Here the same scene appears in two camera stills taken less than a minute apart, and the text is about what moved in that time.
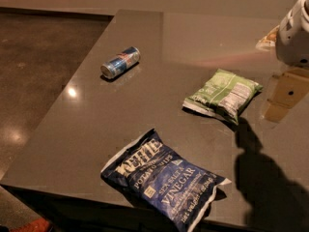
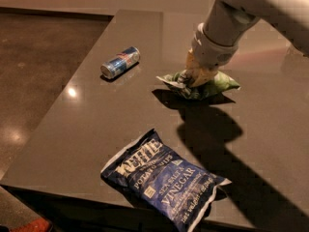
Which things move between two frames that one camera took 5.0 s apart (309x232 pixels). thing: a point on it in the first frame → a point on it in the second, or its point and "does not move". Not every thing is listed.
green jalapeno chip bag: (223, 95) → (218, 84)
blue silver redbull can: (121, 63) does not move
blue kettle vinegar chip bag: (173, 188) does not move
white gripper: (294, 39) → (212, 53)
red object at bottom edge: (37, 225) does not move
